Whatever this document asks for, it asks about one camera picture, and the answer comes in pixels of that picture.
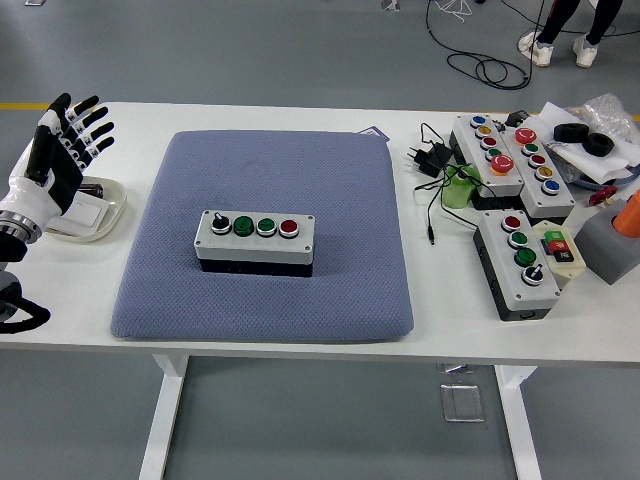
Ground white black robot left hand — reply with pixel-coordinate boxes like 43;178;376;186
0;93;116;234

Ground grey four-button control box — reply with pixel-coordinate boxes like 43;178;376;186
193;208;317;279
472;209;562;322

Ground cream oval tray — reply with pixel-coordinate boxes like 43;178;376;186
44;174;128;245

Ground white table leg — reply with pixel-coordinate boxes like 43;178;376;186
138;353;190;480
494;364;544;480

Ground blue-grey fabric mat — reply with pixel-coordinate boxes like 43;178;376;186
109;129;415;345

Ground purple-edged card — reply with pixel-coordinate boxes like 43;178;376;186
357;124;391;144

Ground black power adapter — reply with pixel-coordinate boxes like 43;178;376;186
403;141;455;178

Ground green cup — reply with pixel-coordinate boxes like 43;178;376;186
440;163;482;210

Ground white paper sheet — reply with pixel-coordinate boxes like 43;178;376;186
529;101;640;184

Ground person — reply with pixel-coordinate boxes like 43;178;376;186
517;0;626;69

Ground blue round dish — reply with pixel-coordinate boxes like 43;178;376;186
569;164;640;191

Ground grey block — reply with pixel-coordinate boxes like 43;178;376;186
574;197;640;287

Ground clear bubble wrap bag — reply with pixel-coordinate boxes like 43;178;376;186
567;92;640;146

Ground orange cylinder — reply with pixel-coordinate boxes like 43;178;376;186
613;188;640;240

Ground white wall switch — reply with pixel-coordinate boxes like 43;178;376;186
49;195;112;235

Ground black adapter cable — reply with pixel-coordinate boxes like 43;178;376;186
413;122;481;247

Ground black floor cable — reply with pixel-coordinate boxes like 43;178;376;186
425;0;532;91

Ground white cord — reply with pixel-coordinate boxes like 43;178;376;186
433;0;474;24

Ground cream three-key switch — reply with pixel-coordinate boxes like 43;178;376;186
530;219;586;291

